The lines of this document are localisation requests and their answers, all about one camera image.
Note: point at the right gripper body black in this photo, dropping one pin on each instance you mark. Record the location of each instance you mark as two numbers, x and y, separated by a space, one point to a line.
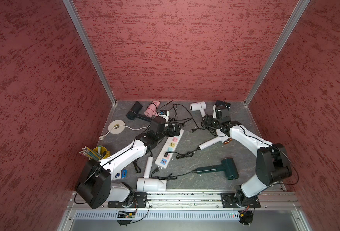
213 122

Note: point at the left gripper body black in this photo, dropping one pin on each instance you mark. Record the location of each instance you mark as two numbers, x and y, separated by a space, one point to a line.
168 131

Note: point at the white power strip coloured sockets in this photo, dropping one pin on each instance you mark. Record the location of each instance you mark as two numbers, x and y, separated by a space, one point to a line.
168 150

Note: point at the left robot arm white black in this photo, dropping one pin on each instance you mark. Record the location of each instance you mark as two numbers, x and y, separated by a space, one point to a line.
95 182

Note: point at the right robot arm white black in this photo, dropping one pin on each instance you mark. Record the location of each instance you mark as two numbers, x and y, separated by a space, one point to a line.
272 162

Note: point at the dark green hair dryer back right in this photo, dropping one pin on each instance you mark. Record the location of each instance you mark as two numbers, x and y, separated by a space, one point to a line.
223 104

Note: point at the dark green hair dryer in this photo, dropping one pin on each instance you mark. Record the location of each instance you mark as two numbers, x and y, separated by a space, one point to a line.
227 166
223 104

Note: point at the pink hair dryer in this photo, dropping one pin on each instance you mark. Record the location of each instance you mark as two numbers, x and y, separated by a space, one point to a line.
152 109

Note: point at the black hair dryer back left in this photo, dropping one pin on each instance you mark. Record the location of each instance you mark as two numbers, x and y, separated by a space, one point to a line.
134 113

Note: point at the white tape roll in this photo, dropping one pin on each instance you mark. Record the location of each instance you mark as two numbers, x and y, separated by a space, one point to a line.
116 127

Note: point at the dark green hair dryer front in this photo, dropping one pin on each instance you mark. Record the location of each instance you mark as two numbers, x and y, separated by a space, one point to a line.
227 166

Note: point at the large white hair dryer front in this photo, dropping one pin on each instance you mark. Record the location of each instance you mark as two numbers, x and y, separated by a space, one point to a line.
150 185

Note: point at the white blue box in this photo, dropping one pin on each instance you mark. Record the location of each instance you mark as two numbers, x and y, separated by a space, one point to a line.
122 173

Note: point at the yellow pencil cup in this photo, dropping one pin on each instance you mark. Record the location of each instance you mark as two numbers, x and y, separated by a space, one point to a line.
96 154

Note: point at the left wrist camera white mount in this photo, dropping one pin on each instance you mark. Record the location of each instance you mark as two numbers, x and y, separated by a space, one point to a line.
164 114

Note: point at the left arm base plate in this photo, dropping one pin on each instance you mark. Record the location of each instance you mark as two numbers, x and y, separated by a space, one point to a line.
134 200

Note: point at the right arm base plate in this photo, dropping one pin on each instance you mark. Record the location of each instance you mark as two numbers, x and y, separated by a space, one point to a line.
238 200

